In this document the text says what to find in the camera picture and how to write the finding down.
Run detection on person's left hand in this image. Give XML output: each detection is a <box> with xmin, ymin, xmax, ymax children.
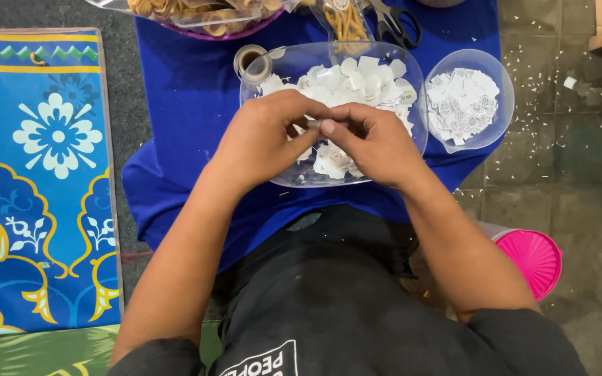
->
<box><xmin>215</xmin><ymin>89</ymin><xmax>333</xmax><ymax>196</ymax></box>

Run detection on clear bag of snack sticks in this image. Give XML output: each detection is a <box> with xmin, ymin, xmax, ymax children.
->
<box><xmin>312</xmin><ymin>0</ymin><xmax>376</xmax><ymax>56</ymax></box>

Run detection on person's black shirt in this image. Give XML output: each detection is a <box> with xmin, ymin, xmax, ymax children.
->
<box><xmin>107</xmin><ymin>204</ymin><xmax>590</xmax><ymax>376</ymax></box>

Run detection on heap of printed paper slips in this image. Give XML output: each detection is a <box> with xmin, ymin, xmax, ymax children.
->
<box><xmin>426</xmin><ymin>67</ymin><xmax>501</xmax><ymax>146</ymax></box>

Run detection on blue cloth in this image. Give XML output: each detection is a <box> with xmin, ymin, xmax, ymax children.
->
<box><xmin>121</xmin><ymin>0</ymin><xmax>507</xmax><ymax>275</ymax></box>

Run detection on clear bag of ring snacks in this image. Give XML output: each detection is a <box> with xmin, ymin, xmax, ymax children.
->
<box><xmin>84</xmin><ymin>0</ymin><xmax>303</xmax><ymax>30</ymax></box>

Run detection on blue floral mat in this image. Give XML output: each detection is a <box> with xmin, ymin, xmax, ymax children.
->
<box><xmin>0</xmin><ymin>27</ymin><xmax>125</xmax><ymax>338</ymax></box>

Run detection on clear jar with pink lid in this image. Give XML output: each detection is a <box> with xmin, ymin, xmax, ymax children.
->
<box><xmin>476</xmin><ymin>221</ymin><xmax>563</xmax><ymax>303</ymax></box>

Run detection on purple rimmed bowl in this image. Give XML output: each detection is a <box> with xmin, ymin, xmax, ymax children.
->
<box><xmin>159</xmin><ymin>9</ymin><xmax>286</xmax><ymax>42</ymax></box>

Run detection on black handled scissors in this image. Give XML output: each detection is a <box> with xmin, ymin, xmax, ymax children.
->
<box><xmin>366</xmin><ymin>0</ymin><xmax>423</xmax><ymax>51</ymax></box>

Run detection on small clear plastic bowl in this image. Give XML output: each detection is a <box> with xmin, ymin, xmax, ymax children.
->
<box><xmin>424</xmin><ymin>48</ymin><xmax>515</xmax><ymax>155</ymax></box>

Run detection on green leaf pattern mat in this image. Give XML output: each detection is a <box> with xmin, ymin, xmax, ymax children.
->
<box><xmin>0</xmin><ymin>321</ymin><xmax>224</xmax><ymax>376</ymax></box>

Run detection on pile of round white stickers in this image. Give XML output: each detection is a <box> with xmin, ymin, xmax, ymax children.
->
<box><xmin>257</xmin><ymin>55</ymin><xmax>418</xmax><ymax>180</ymax></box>

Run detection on clear tape roll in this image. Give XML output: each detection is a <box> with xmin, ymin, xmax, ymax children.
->
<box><xmin>233</xmin><ymin>44</ymin><xmax>274</xmax><ymax>85</ymax></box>

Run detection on person's right hand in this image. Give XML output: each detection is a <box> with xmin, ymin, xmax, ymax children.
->
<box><xmin>319</xmin><ymin>102</ymin><xmax>431</xmax><ymax>191</ymax></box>

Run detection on large clear plastic container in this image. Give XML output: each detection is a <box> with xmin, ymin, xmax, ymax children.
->
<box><xmin>239</xmin><ymin>41</ymin><xmax>430</xmax><ymax>189</ymax></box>

